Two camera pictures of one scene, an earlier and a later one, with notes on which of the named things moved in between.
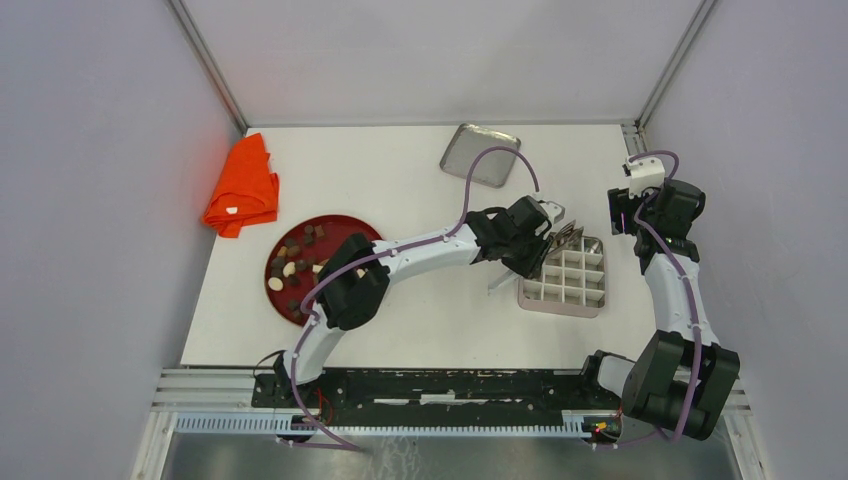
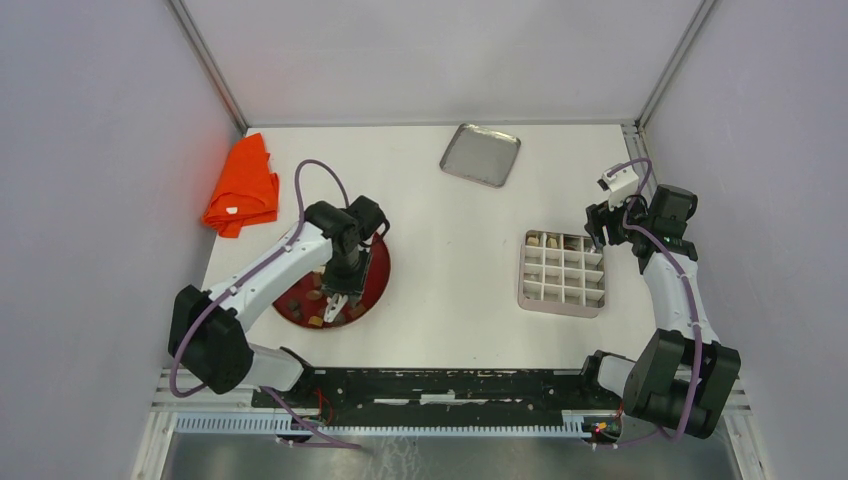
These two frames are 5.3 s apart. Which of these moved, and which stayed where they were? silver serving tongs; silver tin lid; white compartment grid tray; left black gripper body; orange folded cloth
Moved: silver serving tongs; left black gripper body
Stayed: silver tin lid; orange folded cloth; white compartment grid tray
